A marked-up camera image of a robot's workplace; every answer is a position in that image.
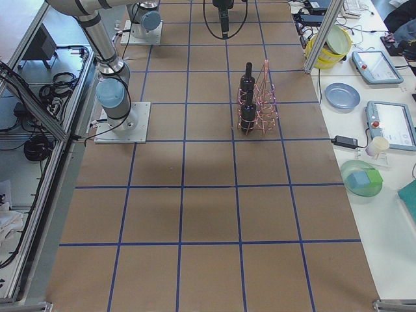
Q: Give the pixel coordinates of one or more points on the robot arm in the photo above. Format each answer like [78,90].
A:
[144,17]
[112,90]

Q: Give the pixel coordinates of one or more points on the yellow rimmed wooden basket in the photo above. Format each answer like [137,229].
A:
[327,59]

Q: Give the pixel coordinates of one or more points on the green plate in basket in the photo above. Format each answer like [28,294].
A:
[337,41]

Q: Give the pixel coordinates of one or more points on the black power brick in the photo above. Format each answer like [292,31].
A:
[345,142]

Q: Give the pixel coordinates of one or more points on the blue plate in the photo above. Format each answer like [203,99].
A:
[342,97]

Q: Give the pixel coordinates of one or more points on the green bowl with blocks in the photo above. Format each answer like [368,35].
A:
[361,178]

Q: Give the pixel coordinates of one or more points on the black power adapter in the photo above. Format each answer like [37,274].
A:
[311,20]

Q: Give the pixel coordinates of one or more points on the paper cup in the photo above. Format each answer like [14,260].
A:
[376,146]

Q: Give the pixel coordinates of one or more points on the teach pendant upper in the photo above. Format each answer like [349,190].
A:
[376,67]

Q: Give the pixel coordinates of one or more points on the teach pendant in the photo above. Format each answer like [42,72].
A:
[376,67]
[393,122]

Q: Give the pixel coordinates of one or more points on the teach pendant lower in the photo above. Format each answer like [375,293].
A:
[393,122]

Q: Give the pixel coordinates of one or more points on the teal tray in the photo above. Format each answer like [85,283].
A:
[407,194]

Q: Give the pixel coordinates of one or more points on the copper wire wine basket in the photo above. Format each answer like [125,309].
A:
[265,99]

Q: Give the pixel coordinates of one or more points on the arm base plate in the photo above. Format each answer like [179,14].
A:
[140,36]
[134,129]

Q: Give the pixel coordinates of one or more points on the aluminium frame post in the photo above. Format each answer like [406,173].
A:
[329,19]

